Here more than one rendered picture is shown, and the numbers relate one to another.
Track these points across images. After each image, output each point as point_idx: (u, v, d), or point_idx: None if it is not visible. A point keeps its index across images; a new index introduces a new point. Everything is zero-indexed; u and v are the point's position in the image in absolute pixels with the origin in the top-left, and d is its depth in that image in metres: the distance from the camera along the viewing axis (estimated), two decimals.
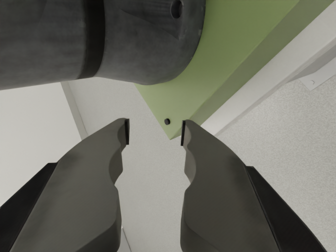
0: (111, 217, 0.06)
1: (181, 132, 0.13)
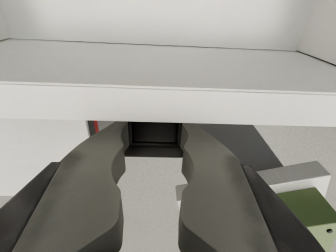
0: (113, 217, 0.06)
1: (178, 132, 0.13)
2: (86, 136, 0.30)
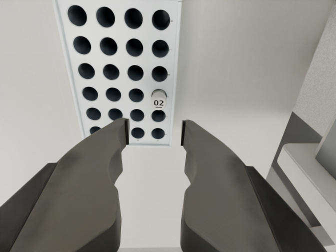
0: (111, 217, 0.06)
1: (181, 132, 0.13)
2: None
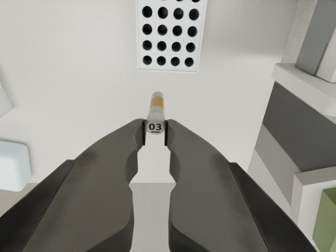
0: (124, 219, 0.06)
1: (164, 132, 0.13)
2: (257, 132, 0.38)
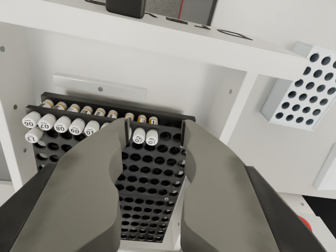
0: (111, 217, 0.06)
1: (181, 132, 0.13)
2: None
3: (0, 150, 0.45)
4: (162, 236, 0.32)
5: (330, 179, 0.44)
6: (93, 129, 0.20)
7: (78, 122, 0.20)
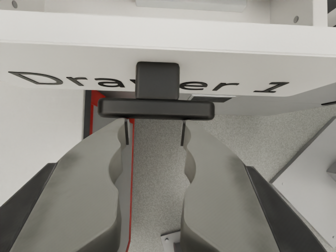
0: (111, 217, 0.06)
1: (181, 132, 0.13)
2: None
3: None
4: None
5: None
6: None
7: None
